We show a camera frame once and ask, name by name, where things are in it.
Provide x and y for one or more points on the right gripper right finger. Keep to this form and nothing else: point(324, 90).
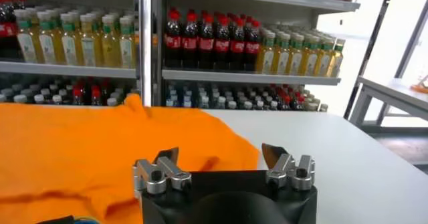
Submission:
point(286, 170)

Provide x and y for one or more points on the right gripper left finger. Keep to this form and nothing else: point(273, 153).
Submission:
point(157, 175)

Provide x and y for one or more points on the orange t-shirt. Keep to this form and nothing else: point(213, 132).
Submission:
point(83, 151)

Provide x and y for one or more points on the dark bottle white label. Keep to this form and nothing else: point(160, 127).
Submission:
point(258, 104)
point(273, 105)
point(38, 98)
point(57, 99)

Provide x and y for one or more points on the cola bottle red cap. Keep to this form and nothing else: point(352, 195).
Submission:
point(96, 95)
point(189, 43)
point(222, 45)
point(8, 41)
point(173, 41)
point(286, 101)
point(252, 47)
point(77, 95)
point(298, 102)
point(237, 45)
point(206, 44)

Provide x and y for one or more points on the blue water bottle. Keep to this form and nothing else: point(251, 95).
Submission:
point(187, 102)
point(170, 101)

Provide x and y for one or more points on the dark drink bottle white cap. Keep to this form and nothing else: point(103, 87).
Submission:
point(247, 105)
point(20, 98)
point(2, 98)
point(232, 104)

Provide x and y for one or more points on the dark green bottle white cap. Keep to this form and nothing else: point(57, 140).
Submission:
point(221, 103)
point(204, 103)

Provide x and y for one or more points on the grey metal shelf rack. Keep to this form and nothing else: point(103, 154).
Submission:
point(67, 70)
point(247, 77)

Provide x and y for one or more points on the white side table grey legs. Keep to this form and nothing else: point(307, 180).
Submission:
point(394, 93)

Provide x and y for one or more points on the clear container orange contents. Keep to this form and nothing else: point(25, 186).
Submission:
point(422, 88)

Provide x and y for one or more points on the black window frame post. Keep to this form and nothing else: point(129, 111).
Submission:
point(371, 45)

